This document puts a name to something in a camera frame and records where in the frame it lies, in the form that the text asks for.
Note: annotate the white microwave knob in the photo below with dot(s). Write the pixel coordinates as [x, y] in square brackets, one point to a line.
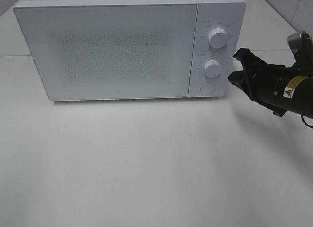
[212, 68]
[217, 37]

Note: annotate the round white door button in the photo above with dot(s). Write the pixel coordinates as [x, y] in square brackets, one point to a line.
[207, 88]

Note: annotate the white microwave oven body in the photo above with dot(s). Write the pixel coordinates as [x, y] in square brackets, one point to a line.
[210, 13]

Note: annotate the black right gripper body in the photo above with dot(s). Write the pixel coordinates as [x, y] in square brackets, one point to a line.
[266, 84]

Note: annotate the white microwave door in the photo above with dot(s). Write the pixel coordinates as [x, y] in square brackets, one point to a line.
[111, 52]

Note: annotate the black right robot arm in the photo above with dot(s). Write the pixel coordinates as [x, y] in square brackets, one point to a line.
[300, 90]

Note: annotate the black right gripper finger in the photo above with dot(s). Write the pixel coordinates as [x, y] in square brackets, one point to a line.
[249, 61]
[240, 80]

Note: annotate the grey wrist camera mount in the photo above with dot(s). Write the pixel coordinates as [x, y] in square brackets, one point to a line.
[301, 45]

